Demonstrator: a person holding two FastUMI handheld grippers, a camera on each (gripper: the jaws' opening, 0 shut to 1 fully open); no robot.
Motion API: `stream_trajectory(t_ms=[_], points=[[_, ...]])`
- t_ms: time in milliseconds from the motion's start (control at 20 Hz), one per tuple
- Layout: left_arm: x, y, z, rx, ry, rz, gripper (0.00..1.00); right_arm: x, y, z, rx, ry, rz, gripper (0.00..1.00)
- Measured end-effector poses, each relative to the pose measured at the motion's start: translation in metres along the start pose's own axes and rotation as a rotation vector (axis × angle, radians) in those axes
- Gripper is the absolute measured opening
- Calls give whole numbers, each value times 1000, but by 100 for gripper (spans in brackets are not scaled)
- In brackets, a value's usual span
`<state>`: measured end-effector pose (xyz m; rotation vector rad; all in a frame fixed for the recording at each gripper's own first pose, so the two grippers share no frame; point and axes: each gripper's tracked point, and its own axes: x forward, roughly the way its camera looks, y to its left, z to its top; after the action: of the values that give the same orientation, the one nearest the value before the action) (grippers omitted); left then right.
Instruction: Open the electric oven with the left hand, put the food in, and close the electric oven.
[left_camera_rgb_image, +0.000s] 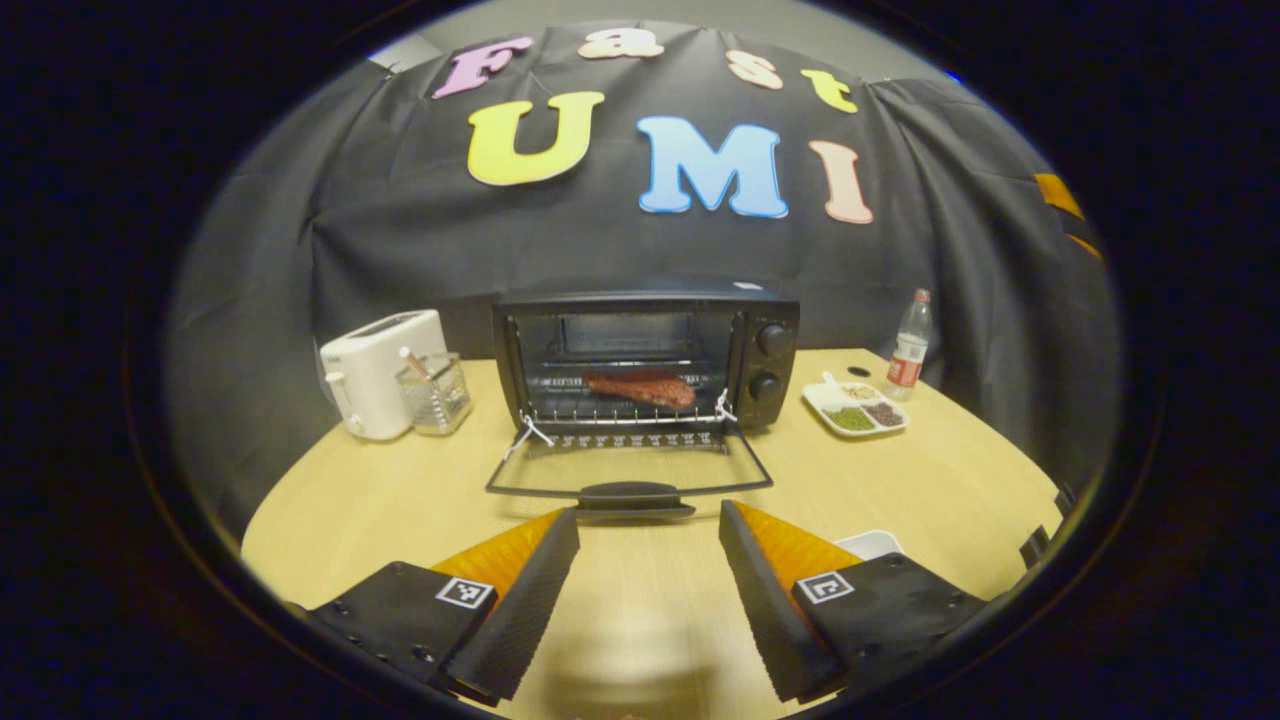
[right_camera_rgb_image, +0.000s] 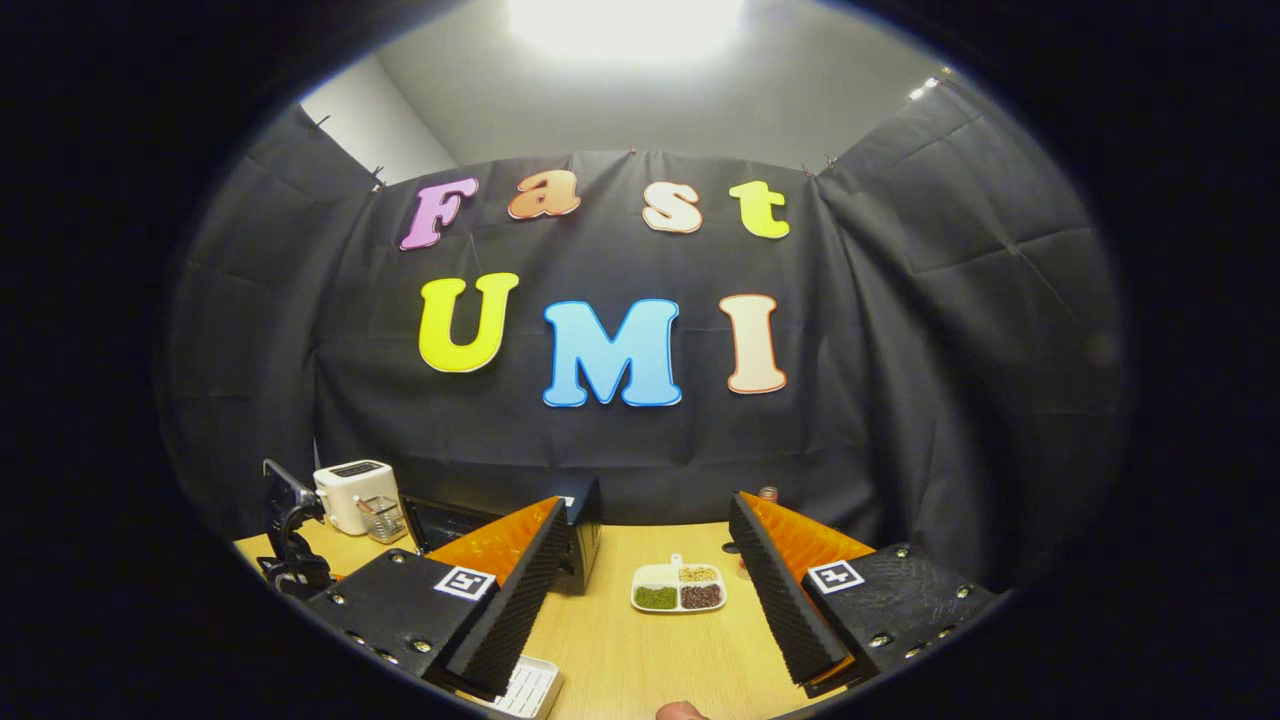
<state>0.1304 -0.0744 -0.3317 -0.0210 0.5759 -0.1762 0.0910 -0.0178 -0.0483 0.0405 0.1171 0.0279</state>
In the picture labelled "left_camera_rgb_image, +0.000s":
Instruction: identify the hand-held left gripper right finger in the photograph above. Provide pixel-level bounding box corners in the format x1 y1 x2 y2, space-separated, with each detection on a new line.
718 500 991 703

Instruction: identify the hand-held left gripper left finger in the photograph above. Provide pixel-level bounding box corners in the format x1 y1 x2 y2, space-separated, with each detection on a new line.
305 508 581 703

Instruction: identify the black electric oven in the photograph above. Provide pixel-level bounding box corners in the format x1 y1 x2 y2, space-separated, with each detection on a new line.
485 290 801 521

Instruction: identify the red meat slice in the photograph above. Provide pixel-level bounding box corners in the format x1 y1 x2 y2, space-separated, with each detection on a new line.
583 370 697 411

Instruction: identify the white ribbed plate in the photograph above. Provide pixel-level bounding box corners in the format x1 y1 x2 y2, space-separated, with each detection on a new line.
833 530 906 561

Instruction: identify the clear bottle with red label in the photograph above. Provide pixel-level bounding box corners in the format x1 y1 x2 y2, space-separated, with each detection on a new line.
884 289 933 403

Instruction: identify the white divided dish with beans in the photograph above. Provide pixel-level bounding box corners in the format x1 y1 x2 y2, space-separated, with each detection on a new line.
802 372 911 438

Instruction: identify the clear square container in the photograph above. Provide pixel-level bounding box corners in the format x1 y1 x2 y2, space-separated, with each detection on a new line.
397 352 473 436

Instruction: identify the white toaster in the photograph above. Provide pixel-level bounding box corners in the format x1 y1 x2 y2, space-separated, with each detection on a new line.
320 309 448 441

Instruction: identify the black backdrop cloth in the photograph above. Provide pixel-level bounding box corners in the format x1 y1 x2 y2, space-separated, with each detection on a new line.
165 20 1121 541

